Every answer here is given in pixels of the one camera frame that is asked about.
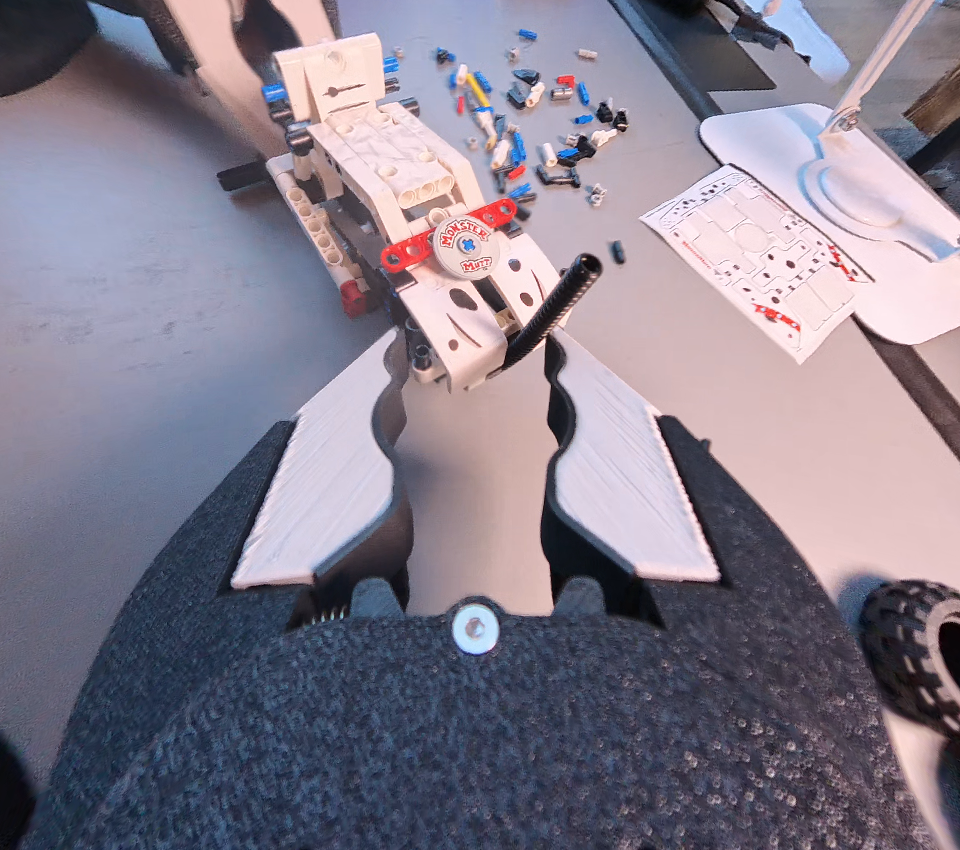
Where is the dark grey flat mat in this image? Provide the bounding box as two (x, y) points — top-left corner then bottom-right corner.
(588, 0), (779, 116)

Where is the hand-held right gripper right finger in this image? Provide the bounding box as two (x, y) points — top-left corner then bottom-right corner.
(540, 330), (723, 617)

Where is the white sticker sheet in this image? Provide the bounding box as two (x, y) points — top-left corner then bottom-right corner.
(639, 164), (875, 365)

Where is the pile of small brick pieces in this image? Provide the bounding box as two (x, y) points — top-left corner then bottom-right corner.
(390, 0), (631, 206)

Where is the white brick toy truck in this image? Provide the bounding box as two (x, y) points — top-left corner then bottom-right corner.
(217, 29), (605, 392)

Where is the black toy tyre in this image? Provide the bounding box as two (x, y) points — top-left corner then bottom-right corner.
(858, 580), (960, 739)

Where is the person's left forearm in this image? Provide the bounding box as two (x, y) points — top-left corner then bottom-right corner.
(0, 0), (102, 99)

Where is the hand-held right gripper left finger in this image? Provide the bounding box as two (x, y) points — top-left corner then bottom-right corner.
(229, 330), (415, 622)

